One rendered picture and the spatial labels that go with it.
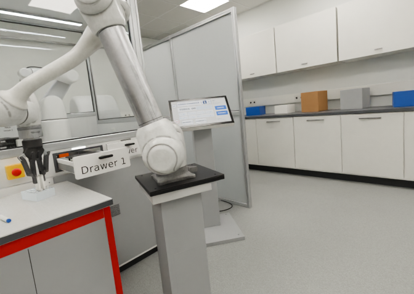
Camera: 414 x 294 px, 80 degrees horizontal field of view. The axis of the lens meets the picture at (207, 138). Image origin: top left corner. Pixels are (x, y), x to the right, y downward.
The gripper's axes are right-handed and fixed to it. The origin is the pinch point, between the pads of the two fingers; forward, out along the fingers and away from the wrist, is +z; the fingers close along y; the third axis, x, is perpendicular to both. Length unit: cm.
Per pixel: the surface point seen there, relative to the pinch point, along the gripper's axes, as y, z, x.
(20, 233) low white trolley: -22.4, 9.1, -26.6
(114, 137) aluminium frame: 58, -13, 13
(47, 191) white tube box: 1.9, 5.0, -1.6
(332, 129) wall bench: 290, 16, -118
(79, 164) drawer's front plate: 14.2, -5.3, -9.9
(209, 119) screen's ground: 121, -17, -29
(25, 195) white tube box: -3.2, 5.7, 7.3
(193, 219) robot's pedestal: 32, 25, -61
